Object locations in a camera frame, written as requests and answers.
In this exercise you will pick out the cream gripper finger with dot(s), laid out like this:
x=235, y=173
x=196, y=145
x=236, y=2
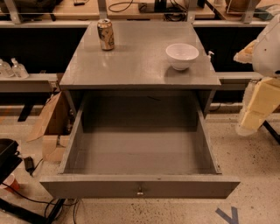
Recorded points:
x=245, y=56
x=261, y=98

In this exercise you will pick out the orange soda can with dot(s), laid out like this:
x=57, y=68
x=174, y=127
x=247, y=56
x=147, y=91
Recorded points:
x=106, y=34

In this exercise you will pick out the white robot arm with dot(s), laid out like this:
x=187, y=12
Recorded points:
x=266, y=58

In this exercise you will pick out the open grey top drawer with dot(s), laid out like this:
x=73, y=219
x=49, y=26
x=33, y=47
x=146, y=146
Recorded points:
x=139, y=147

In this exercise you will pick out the black chair leg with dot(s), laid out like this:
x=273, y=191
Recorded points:
x=269, y=128

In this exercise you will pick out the white ceramic bowl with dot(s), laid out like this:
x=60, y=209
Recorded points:
x=181, y=56

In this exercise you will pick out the grey cabinet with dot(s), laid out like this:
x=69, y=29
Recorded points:
x=139, y=60

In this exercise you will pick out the brown cardboard box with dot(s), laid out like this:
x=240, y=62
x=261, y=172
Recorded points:
x=51, y=128

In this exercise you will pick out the clear sanitizer bottle right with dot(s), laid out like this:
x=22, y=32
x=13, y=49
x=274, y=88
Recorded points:
x=19, y=69

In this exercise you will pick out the clear sanitizer bottle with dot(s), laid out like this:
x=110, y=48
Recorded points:
x=19, y=69
x=5, y=69

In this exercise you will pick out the clear sanitizer bottle left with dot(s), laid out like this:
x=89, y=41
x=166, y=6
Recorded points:
x=5, y=69

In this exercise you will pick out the black power adapter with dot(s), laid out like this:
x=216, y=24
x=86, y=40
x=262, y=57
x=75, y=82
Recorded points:
x=28, y=164

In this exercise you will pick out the red plastic cup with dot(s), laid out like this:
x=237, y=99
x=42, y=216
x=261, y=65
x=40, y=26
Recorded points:
x=10, y=184

